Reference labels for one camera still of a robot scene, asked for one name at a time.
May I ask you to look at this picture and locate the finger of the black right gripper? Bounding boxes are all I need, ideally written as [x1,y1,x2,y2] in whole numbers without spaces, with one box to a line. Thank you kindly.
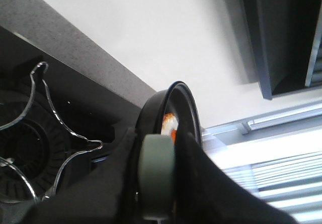
[175,132,297,223]

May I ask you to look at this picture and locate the grey speckled stone countertop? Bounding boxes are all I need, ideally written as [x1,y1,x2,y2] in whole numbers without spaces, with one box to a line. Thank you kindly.
[1,0,156,107]

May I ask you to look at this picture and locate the dark range hood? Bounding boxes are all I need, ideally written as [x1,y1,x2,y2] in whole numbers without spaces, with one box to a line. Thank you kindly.
[241,0,321,100]

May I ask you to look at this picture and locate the black frying pan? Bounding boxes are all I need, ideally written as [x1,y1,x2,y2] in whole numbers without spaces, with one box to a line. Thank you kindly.
[136,81,202,223]

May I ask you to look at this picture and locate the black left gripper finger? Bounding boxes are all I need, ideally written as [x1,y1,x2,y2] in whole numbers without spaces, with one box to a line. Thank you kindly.
[22,128,136,223]

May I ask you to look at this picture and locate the black left gas burner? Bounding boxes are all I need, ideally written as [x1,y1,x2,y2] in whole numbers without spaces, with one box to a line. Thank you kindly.
[1,89,72,203]

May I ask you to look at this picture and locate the white fried egg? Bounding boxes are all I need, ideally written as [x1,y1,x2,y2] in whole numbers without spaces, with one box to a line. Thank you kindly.
[160,113,179,143]

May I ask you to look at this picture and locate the black glass gas hob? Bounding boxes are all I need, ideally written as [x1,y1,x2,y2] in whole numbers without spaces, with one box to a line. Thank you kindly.
[1,28,139,223]

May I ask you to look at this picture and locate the window blinds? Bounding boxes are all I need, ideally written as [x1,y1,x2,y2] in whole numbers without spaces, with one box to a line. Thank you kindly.
[202,101,321,223]

